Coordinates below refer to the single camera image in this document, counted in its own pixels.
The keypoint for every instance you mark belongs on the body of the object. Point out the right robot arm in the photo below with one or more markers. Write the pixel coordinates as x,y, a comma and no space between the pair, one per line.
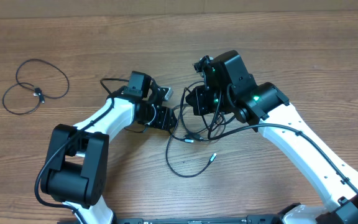
229,88

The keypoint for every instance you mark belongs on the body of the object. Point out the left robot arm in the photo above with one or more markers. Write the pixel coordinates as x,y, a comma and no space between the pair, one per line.
75,169

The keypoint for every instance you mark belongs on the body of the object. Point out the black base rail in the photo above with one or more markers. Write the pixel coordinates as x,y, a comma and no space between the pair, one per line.
250,219

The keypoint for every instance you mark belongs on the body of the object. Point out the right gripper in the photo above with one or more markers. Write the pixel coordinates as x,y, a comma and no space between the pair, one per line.
204,108

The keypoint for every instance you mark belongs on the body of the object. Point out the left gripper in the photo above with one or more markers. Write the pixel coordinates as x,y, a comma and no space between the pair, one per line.
163,121

